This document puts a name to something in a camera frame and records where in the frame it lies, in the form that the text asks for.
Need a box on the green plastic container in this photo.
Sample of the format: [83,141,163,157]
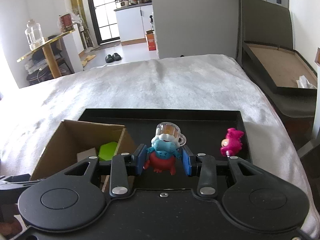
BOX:
[98,141,118,161]

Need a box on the white power adapter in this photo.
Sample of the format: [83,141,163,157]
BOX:
[76,148,98,162]

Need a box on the blue red toy figure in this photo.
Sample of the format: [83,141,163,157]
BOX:
[143,122,187,176]

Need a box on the pink toy figure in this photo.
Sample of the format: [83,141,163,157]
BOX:
[220,128,245,157]

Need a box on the black tray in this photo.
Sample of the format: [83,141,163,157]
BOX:
[77,108,252,189]

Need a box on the brown cardboard box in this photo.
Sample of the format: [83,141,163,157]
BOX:
[31,120,137,180]

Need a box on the white fuzzy blanket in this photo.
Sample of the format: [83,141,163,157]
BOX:
[0,53,320,235]

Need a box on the black slippers pair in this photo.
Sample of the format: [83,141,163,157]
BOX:
[105,53,122,63]

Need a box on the orange cardboard box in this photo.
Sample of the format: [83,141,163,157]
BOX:
[145,30,157,51]

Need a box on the gold round side table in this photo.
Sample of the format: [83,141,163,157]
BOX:
[16,29,75,79]

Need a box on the white kitchen cabinet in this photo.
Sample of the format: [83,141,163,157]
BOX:
[115,3,153,46]

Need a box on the red tin can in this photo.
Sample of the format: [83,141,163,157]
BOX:
[59,14,74,33]

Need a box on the clear glass jar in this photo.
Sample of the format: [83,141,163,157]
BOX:
[25,19,46,50]

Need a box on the dark bed frame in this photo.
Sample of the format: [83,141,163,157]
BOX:
[240,0,317,122]

